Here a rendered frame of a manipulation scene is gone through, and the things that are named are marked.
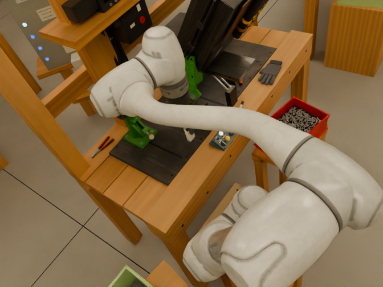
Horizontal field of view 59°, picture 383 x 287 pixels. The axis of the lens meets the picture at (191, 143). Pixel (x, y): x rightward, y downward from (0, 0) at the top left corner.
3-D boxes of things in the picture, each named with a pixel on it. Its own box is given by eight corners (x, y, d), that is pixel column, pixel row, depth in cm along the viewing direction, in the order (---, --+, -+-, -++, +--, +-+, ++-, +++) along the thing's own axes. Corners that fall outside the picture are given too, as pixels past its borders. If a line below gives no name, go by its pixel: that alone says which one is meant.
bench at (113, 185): (305, 129, 274) (312, 36, 207) (203, 292, 211) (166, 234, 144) (232, 105, 309) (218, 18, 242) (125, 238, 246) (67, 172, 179)
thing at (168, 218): (312, 53, 217) (313, 33, 206) (174, 247, 154) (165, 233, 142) (291, 49, 224) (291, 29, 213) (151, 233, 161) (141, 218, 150)
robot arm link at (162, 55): (174, 60, 105) (139, 82, 101) (159, 14, 93) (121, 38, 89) (195, 73, 98) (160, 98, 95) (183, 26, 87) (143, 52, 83)
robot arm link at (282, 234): (244, 248, 128) (201, 289, 122) (216, 215, 131) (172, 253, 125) (366, 235, 56) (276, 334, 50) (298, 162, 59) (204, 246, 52)
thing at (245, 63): (256, 63, 169) (255, 58, 166) (239, 83, 162) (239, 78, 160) (194, 48, 188) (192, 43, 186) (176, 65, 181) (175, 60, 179)
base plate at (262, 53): (277, 50, 206) (277, 48, 204) (169, 187, 159) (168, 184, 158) (219, 37, 227) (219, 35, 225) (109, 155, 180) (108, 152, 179)
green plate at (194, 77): (205, 90, 172) (204, 50, 159) (195, 97, 167) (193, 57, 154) (187, 83, 178) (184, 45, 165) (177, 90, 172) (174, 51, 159)
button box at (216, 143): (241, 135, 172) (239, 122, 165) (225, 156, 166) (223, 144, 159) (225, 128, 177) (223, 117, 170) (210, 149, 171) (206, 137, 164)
